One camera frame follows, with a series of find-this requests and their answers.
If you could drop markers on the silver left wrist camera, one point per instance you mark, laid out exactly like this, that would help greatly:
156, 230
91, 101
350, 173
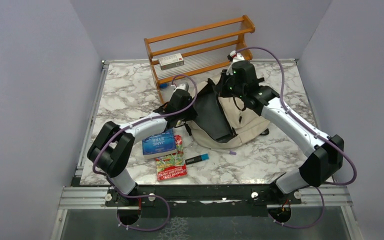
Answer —
182, 86

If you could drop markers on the wooden two-tier shelf rack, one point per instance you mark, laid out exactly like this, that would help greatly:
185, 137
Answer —
204, 48

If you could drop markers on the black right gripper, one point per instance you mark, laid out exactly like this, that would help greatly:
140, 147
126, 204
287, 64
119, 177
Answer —
224, 77

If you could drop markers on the white purple-capped pen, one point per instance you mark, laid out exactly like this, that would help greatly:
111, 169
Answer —
230, 152

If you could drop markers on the white red box on shelf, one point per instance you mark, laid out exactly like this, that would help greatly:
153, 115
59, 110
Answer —
171, 61

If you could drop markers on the beige canvas backpack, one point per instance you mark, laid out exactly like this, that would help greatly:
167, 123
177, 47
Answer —
220, 123

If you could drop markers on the black blue highlighter marker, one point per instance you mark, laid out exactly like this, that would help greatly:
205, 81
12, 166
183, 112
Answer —
197, 159

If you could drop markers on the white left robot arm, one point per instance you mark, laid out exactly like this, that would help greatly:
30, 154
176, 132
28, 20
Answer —
111, 150

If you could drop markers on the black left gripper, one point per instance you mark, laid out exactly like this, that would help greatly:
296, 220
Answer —
192, 115

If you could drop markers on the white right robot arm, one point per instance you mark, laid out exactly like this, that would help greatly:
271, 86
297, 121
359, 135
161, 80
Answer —
322, 151

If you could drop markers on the red Treehouse book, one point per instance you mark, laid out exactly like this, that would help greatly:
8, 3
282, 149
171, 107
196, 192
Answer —
173, 165

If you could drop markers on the blue Jane Eyre book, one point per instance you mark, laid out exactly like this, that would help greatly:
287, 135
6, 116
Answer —
159, 145

